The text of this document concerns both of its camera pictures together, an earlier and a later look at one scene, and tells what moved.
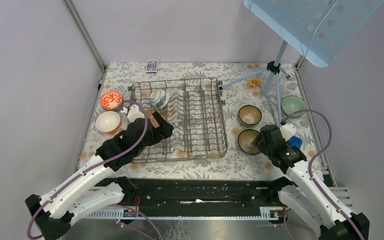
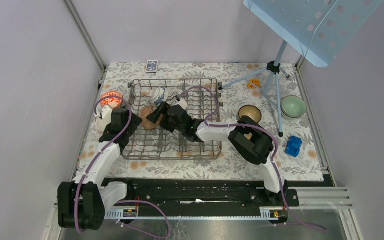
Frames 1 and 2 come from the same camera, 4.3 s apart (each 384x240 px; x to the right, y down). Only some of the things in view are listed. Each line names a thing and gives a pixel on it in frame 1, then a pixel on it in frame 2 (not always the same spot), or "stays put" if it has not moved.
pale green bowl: [291, 104] stays put
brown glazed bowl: [249, 114] stays put
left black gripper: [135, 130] to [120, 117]
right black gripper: [261, 147] to [162, 109]
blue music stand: [316, 30] stays put
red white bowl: [111, 100] stays put
